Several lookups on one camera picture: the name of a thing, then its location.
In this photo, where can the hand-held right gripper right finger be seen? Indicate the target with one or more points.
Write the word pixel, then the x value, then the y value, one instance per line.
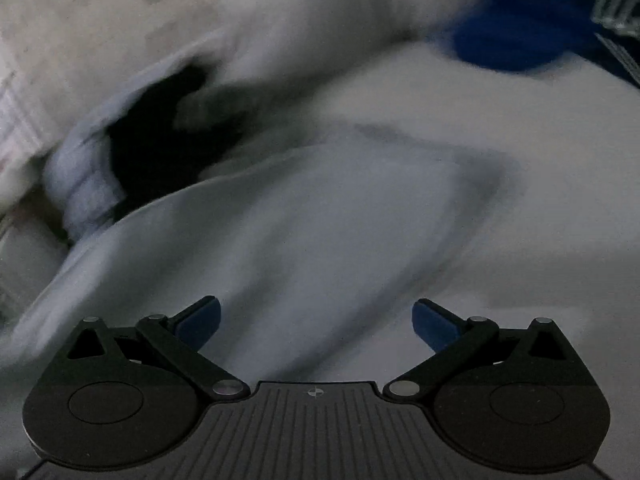
pixel 432 325

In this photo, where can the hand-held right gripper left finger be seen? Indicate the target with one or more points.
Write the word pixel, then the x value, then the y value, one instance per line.
pixel 200 322

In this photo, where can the light grey garment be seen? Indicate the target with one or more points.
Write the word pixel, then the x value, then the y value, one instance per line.
pixel 320 235

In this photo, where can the black cloth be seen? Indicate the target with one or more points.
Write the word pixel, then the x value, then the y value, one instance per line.
pixel 145 150

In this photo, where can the light blue cloth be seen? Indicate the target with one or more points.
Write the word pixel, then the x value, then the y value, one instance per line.
pixel 75 175

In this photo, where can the dark navy printed blanket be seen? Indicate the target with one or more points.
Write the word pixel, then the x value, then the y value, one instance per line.
pixel 610 57

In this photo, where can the cream dotted curtain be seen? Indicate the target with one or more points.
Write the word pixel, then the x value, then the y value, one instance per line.
pixel 75 20

